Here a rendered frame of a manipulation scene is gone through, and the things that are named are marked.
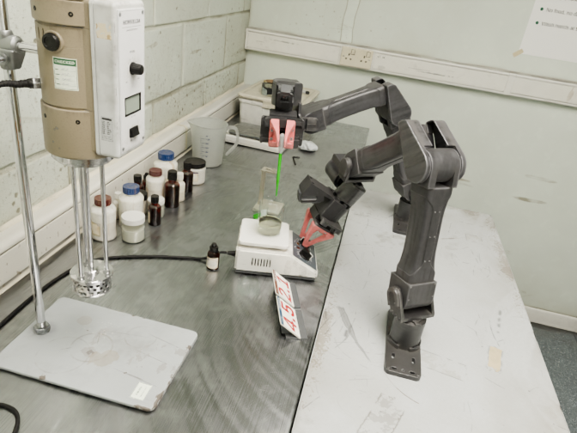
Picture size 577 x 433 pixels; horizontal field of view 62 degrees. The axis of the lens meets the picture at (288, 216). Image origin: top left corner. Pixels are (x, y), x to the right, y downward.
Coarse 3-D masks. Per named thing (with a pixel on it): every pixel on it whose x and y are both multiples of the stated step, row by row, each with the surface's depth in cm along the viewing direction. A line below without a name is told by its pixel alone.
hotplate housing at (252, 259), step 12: (228, 252) 118; (240, 252) 113; (252, 252) 114; (264, 252) 114; (276, 252) 114; (288, 252) 115; (240, 264) 115; (252, 264) 115; (264, 264) 115; (276, 264) 115; (288, 264) 115; (300, 264) 115; (288, 276) 117; (300, 276) 116; (312, 276) 116
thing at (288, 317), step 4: (280, 300) 103; (284, 304) 104; (284, 308) 102; (288, 308) 104; (292, 308) 105; (284, 312) 101; (288, 312) 103; (292, 312) 104; (284, 316) 99; (288, 316) 101; (292, 316) 103; (284, 320) 98; (288, 320) 100; (292, 320) 101; (284, 324) 97; (288, 324) 98; (292, 324) 100; (292, 328) 98; (296, 328) 100; (296, 332) 99
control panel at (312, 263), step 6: (294, 234) 124; (294, 240) 121; (294, 246) 119; (300, 246) 121; (312, 246) 126; (294, 252) 116; (312, 252) 123; (300, 258) 116; (312, 258) 120; (312, 264) 118
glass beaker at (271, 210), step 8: (264, 200) 117; (272, 200) 118; (280, 200) 117; (264, 208) 113; (272, 208) 119; (280, 208) 113; (264, 216) 114; (272, 216) 113; (280, 216) 114; (264, 224) 114; (272, 224) 114; (280, 224) 116; (264, 232) 115; (272, 232) 115; (280, 232) 117
